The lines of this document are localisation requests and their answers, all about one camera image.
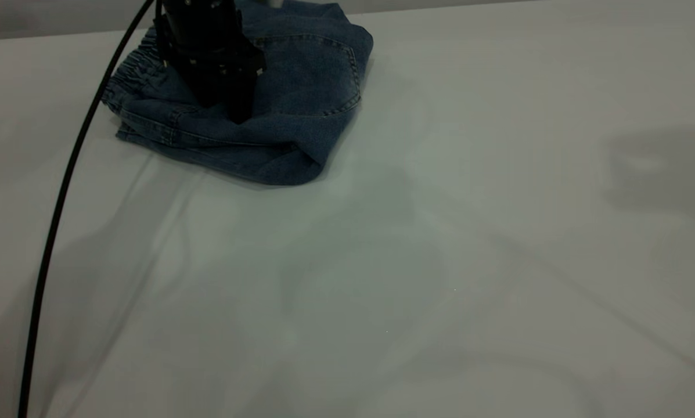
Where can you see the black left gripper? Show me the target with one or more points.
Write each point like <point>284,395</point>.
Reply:
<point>208,35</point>

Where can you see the blue denim shorts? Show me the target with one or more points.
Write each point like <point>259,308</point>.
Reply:
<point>306,98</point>

